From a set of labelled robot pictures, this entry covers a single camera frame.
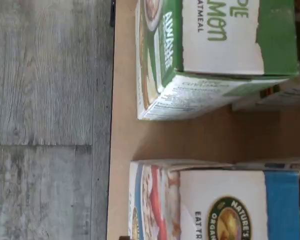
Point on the green oatmeal box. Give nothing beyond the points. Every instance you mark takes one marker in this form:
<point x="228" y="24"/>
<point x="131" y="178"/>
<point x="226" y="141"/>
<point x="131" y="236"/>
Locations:
<point x="290" y="96"/>
<point x="215" y="50"/>

